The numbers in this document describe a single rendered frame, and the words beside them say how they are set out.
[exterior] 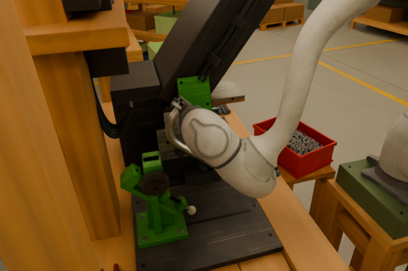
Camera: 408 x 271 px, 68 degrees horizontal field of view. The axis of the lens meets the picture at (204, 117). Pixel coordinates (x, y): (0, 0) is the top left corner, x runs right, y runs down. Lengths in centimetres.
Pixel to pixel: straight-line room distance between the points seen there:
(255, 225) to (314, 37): 60
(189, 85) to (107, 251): 59
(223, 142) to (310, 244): 48
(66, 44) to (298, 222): 83
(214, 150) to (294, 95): 23
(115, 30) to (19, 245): 39
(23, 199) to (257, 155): 49
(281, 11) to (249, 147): 674
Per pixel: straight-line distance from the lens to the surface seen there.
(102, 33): 63
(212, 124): 64
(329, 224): 141
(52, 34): 64
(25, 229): 47
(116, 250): 103
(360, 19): 750
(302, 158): 130
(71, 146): 85
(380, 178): 121
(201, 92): 109
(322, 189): 150
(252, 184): 76
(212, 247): 97
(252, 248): 97
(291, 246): 99
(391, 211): 114
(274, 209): 108
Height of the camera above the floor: 167
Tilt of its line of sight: 29 degrees down
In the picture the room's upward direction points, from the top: 2 degrees counter-clockwise
